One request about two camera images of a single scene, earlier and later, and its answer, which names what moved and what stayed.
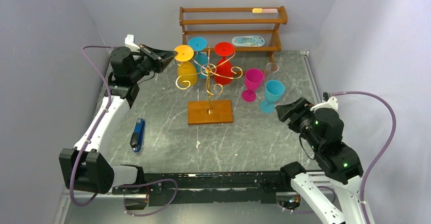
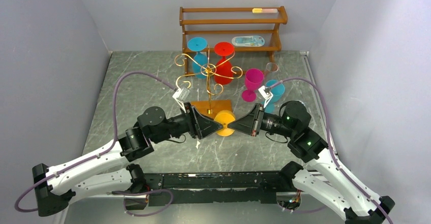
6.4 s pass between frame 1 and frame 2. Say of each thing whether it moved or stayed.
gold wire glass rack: stayed
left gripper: moved
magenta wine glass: stayed
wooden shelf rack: stayed
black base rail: stayed
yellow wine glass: moved
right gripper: moved
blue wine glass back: stayed
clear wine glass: stayed
